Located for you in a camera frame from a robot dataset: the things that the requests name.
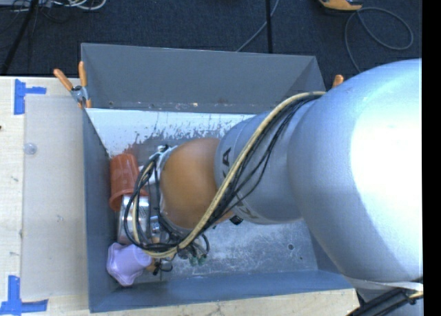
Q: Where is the grey metal bin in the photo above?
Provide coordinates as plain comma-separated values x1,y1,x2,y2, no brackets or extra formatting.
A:
80,42,360,314

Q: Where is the lilac lobed plastic cup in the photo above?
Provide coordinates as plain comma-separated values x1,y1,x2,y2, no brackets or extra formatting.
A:
105,242,154,287

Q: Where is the red-brown plastic cup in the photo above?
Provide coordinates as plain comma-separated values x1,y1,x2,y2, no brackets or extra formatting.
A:
108,153,150,213

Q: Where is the black cylinder on white bracket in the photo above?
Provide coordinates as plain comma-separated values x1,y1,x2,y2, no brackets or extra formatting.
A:
147,257,174,277

